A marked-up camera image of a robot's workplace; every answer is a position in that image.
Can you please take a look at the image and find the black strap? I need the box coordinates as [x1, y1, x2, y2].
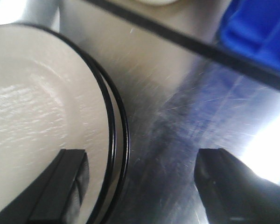
[83, 0, 280, 96]

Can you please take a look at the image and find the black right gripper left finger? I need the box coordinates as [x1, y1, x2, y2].
[0, 149, 89, 224]

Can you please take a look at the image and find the blue plastic crate overhead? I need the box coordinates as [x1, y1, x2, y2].
[218, 0, 280, 71]

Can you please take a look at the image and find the right beige black-rimmed plate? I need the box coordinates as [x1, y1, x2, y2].
[0, 24, 129, 224]

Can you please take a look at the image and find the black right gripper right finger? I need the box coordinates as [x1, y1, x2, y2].
[194, 148, 280, 224]

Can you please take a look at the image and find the beige plastic container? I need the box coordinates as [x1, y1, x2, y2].
[137, 0, 178, 6]

